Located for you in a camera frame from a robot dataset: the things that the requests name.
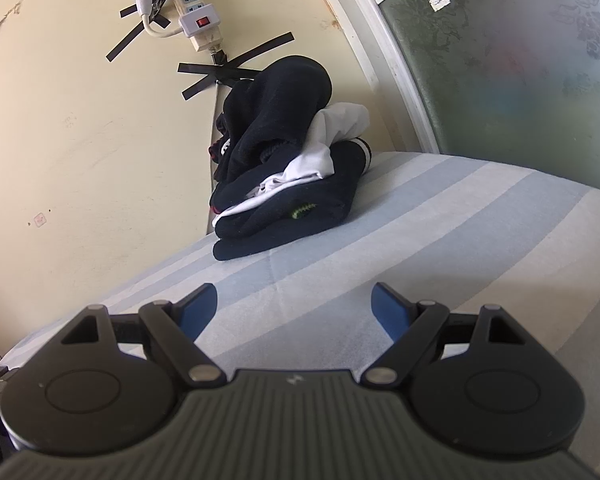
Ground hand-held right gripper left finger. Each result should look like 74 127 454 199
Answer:
59 282 227 387

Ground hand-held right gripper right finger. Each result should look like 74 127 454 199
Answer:
361 282 524 387

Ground pile of dark socks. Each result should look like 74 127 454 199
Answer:
212 139 372 262

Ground navy red patterned sock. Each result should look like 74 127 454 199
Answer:
208 137 234 164

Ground white garment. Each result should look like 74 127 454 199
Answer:
211 102 371 227

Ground dark navy sock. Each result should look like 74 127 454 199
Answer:
214 55 334 183

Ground striped blue bed sheet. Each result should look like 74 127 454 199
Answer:
0 150 600 376

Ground black tape strips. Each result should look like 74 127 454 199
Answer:
105 0 296 102

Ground frosted patterned window glass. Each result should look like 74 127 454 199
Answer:
347 0 600 198

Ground white power strip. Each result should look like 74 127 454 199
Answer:
171 0 225 54

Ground white window frame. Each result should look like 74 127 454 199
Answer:
300 0 442 156

